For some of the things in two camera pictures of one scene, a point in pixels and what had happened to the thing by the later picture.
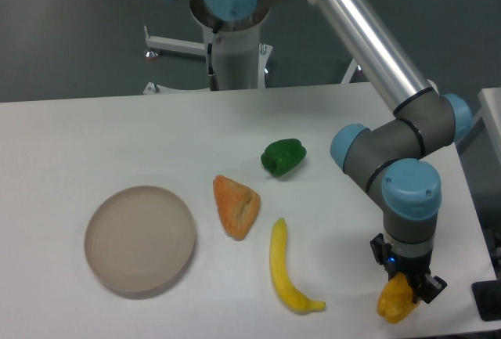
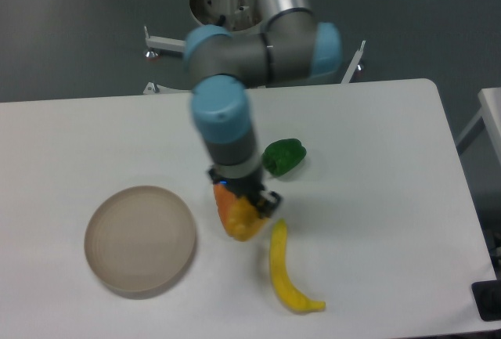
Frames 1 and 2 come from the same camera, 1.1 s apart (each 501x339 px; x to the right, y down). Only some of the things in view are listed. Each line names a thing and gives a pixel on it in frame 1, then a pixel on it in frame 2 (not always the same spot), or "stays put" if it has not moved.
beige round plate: (139, 239) stays put
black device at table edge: (488, 297) stays put
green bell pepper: (282, 156) stays put
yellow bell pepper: (395, 301) to (244, 220)
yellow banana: (286, 284) stays put
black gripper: (415, 267) to (251, 188)
